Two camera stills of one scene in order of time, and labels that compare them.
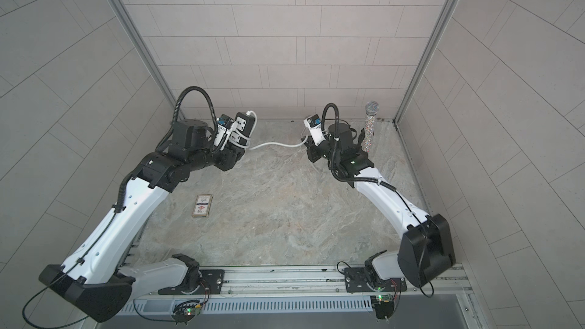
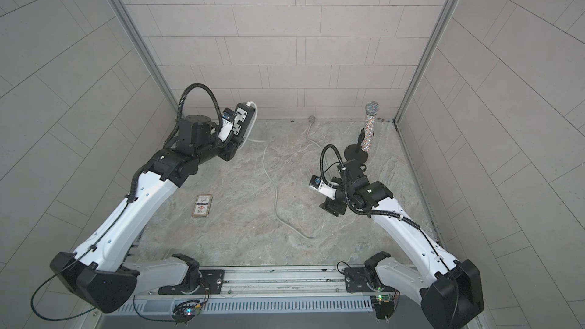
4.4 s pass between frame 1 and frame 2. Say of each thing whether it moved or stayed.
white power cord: moved
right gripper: moved
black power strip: moved
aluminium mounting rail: stayed
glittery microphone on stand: stayed
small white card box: stayed
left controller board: stayed
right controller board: stayed
